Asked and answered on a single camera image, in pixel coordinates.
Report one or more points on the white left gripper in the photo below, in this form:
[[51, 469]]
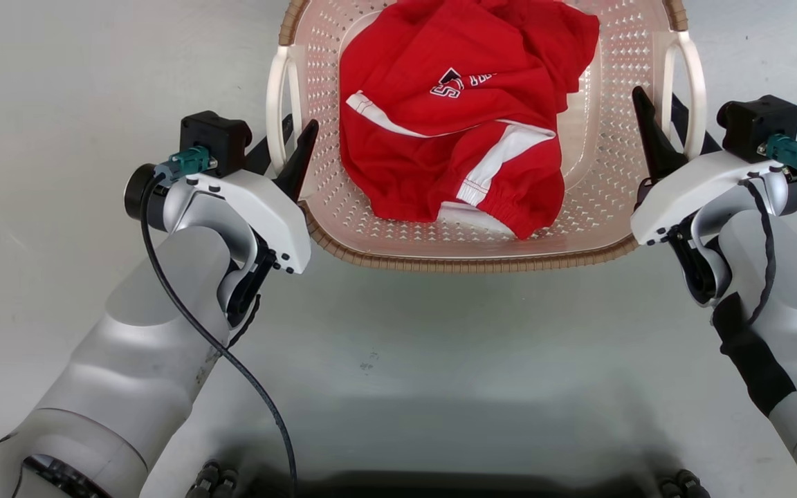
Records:
[[267, 214]]

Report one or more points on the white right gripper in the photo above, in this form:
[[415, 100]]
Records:
[[703, 183]]

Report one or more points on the pink perforated laundry basket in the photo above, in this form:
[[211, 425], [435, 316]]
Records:
[[343, 235]]

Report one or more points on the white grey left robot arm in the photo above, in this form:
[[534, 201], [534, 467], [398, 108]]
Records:
[[129, 346]]

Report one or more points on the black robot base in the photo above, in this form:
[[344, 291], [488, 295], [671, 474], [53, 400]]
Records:
[[440, 487]]

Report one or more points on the red white sports garment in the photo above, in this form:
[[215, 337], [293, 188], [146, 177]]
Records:
[[440, 69]]

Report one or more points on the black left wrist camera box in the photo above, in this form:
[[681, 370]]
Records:
[[215, 135]]

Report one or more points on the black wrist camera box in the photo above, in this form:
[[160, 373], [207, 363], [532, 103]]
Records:
[[758, 124], [215, 135]]

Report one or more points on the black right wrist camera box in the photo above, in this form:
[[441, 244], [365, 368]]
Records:
[[758, 124]]

